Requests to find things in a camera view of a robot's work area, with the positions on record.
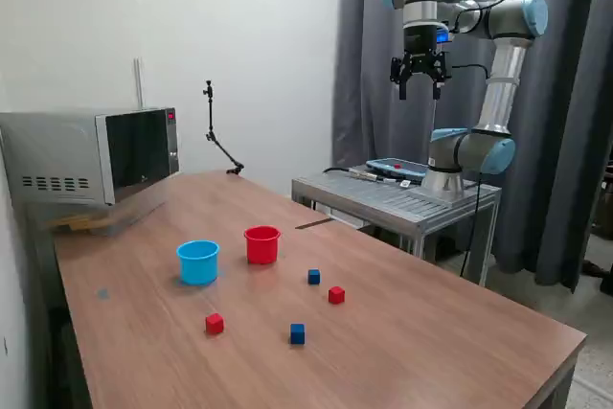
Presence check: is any dark grey curtain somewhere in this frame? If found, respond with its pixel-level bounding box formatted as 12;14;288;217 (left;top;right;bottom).
331;0;613;293

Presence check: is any wooden boards stack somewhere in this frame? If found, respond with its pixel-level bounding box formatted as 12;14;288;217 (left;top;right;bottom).
47;215;114;234

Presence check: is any black power cable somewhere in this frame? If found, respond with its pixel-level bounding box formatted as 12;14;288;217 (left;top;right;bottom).
460;173;483;279

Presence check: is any grey metal robot stand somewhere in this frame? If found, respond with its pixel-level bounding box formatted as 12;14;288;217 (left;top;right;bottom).
290;170;503;288

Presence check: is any blue plastic cup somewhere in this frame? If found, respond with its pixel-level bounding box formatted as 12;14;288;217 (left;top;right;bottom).
175;239;221;286

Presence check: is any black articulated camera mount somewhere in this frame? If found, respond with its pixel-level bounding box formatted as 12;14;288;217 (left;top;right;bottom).
200;79;246;176

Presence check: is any dark table leg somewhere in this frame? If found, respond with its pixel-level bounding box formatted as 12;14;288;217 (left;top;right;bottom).
535;360;579;409

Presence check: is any dark floor clutter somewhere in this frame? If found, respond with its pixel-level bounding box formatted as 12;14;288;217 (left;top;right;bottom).
581;258;613;295

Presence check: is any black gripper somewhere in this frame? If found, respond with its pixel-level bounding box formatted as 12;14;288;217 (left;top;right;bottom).
389;25;454;102

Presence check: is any silver microwave oven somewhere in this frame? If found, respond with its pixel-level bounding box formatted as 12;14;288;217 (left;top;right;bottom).
0;106;181;207

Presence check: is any red plastic cup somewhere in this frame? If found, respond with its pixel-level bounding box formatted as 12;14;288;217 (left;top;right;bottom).
243;225;282;265

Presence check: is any black pendant cable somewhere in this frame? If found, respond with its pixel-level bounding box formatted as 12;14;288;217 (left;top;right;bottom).
322;166;387;181

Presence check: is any white vertical pipe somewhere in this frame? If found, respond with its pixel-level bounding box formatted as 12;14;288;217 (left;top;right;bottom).
132;57;145;111

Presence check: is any blue teach pendant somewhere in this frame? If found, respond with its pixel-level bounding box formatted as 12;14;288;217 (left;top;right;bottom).
366;156;428;186

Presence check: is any dark thin flat strip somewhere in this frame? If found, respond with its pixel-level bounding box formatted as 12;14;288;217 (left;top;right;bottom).
294;217;332;231

